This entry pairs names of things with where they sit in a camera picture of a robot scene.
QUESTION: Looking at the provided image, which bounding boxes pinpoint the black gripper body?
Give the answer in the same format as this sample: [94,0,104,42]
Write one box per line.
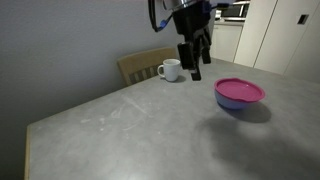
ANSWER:
[172,1,212,44]

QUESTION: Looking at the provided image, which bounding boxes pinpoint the pink round plate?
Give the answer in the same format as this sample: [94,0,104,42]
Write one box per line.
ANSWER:
[213,77,267,104]

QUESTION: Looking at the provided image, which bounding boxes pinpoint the blue plastic bowl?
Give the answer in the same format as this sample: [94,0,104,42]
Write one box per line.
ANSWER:
[214,89,259,111]

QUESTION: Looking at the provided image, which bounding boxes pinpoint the white kitchen counter cabinet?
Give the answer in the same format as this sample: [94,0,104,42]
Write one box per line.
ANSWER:
[209,19,244,63]

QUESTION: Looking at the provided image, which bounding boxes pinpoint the white ceramic mug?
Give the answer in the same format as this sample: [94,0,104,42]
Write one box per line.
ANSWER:
[156,58,181,83]

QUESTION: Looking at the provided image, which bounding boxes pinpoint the silver microwave oven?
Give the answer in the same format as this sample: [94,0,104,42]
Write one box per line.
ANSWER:
[214,0,251,22]

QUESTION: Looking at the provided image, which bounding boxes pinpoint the wooden chair with slatted back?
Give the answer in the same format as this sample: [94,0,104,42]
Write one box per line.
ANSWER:
[116,46,178,88]

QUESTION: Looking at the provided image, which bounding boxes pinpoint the tall white cabinet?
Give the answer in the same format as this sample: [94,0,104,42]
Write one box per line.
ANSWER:
[233,0,320,84]

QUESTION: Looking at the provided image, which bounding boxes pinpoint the small black square cabinet handle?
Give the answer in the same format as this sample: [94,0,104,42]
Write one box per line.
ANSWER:
[297,13,310,25]

